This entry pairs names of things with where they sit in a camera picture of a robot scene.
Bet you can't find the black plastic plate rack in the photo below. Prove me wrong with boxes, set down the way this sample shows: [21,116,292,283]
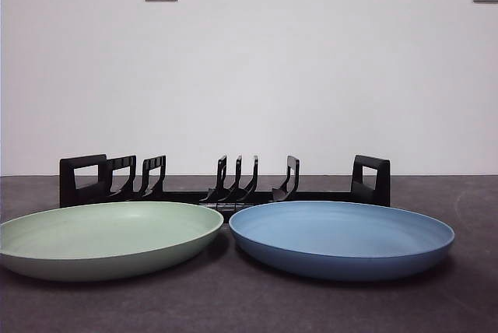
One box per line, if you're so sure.
[58,153,391,222]

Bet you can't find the green round plate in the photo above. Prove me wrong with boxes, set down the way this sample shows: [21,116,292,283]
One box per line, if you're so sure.
[0,200,226,272]

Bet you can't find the blue round plate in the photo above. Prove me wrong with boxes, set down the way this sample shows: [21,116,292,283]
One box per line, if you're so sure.
[228,200,456,282]

